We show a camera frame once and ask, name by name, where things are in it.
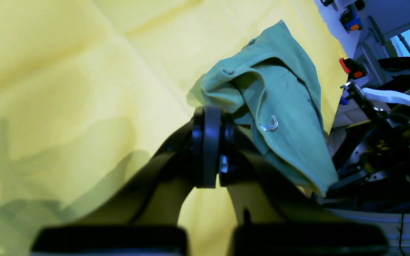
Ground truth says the blue orange clamp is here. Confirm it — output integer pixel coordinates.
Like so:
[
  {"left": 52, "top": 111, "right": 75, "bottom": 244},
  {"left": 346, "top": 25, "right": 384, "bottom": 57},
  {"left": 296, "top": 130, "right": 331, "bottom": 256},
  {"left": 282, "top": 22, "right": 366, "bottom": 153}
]
[{"left": 340, "top": 6, "right": 363, "bottom": 32}]

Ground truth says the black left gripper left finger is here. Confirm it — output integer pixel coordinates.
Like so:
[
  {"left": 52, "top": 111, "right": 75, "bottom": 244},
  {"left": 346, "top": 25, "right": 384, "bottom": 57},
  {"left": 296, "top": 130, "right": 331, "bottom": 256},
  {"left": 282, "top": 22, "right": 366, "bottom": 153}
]
[{"left": 31, "top": 106, "right": 221, "bottom": 256}]

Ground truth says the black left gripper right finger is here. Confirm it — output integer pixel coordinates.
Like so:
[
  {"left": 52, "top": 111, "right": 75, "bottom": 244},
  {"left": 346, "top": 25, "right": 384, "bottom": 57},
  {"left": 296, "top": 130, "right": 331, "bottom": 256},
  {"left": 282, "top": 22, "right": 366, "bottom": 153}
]
[{"left": 219, "top": 114, "right": 389, "bottom": 256}]

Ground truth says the green T-shirt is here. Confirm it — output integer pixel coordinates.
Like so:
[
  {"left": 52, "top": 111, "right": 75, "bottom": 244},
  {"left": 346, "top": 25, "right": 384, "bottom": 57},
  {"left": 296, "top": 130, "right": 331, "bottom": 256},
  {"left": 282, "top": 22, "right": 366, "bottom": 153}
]
[{"left": 187, "top": 21, "right": 338, "bottom": 196}]

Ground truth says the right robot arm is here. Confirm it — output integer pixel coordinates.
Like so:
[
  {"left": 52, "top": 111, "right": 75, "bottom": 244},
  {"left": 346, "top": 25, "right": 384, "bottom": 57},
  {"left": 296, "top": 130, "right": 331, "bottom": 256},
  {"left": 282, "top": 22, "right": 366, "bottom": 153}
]
[{"left": 315, "top": 57, "right": 410, "bottom": 213}]

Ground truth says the yellow tablecloth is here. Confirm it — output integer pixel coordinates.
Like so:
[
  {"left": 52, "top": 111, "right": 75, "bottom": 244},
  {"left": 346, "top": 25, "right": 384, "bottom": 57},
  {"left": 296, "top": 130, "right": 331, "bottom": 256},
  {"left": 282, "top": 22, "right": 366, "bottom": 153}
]
[{"left": 0, "top": 0, "right": 351, "bottom": 256}]

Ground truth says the black red clamp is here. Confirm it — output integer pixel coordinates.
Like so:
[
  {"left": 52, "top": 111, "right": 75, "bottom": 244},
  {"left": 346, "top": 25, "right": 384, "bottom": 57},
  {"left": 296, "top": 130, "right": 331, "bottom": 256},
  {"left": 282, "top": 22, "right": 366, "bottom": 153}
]
[{"left": 339, "top": 57, "right": 368, "bottom": 81}]

